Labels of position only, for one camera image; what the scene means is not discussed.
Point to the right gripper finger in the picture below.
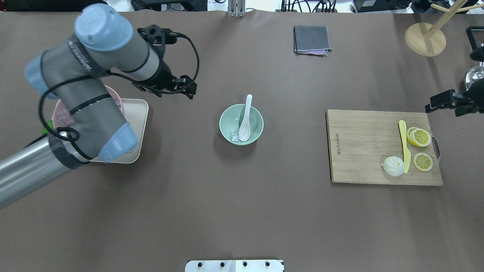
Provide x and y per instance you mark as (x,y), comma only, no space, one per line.
(460,111)
(449,99)

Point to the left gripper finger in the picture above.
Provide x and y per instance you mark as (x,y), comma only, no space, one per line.
(185,83)
(188,92)

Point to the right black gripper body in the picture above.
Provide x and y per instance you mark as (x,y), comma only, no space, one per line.
(477,91)

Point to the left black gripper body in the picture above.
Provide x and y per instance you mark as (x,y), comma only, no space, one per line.
(163,76)

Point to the clear ice cube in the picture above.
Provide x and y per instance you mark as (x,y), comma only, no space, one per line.
(234,136)

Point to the white ceramic spoon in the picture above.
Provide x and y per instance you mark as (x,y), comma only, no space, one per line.
(244,129)

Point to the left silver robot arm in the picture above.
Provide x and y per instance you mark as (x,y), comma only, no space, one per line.
(81,118)

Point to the mint green bowl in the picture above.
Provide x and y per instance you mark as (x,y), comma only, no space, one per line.
(231,120)

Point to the pink bowl of ice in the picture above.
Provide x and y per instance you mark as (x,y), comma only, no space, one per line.
(117,100)

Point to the cream rabbit tray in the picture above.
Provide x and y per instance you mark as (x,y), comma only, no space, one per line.
(132,124)

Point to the lemon slice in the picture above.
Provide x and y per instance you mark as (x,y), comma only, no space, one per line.
(423,162)
(418,137)

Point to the wooden cup tree stand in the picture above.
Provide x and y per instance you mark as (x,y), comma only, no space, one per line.
(427,39)

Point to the yellow plastic knife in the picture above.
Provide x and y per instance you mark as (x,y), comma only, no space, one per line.
(406,152)

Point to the bamboo cutting board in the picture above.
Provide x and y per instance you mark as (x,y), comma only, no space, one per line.
(359,142)

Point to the grey folded cloth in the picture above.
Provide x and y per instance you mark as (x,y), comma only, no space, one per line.
(311,40)

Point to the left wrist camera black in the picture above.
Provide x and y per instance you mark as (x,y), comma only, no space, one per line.
(157,37)

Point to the aluminium frame post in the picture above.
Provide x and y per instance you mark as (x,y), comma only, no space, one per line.
(236,8)

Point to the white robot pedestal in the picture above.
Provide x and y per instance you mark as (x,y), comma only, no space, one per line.
(262,265)

